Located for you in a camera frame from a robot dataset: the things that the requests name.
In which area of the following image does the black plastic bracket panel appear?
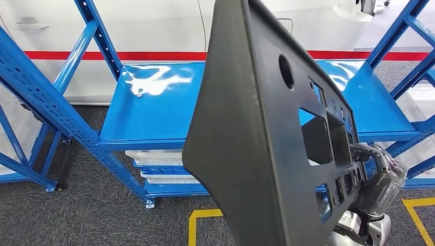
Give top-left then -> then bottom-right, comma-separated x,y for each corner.
182,0 -> 369,246

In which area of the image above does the yellow floor tape square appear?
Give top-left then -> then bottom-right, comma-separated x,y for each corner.
188,208 -> 225,246
401,197 -> 435,246

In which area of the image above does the blue plastic crate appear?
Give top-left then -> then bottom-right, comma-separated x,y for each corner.
132,161 -> 191,176

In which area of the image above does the large white plastic crate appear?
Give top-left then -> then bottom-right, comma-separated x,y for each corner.
373,83 -> 435,179
0,85 -> 45,175

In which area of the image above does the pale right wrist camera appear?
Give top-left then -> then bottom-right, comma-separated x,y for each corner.
334,210 -> 363,235

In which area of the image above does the white round pedestal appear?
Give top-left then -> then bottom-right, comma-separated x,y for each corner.
332,0 -> 374,23

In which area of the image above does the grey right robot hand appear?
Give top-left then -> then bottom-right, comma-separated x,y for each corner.
350,143 -> 408,218

